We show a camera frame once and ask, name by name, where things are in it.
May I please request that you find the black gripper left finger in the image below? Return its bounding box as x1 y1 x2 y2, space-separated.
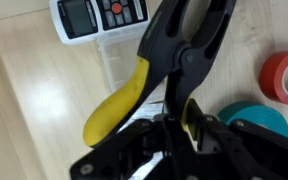
69 114 175 180

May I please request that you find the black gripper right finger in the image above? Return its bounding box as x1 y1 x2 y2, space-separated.
187 98 288 180

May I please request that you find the black and yellow spring clamp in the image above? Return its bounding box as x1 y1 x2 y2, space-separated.
82 0 238 148

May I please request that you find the wooden drawer with white front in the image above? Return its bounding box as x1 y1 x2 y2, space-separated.
0 0 192 180

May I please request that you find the teal tape roll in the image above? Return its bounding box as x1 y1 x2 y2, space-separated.
217 100 288 139

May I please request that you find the small red tape roll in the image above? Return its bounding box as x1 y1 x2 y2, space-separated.
258 49 288 108

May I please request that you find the clear plastic screw box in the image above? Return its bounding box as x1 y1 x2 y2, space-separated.
97 24 167 104

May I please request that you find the white digital gauge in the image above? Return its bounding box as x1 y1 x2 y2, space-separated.
48 0 151 46

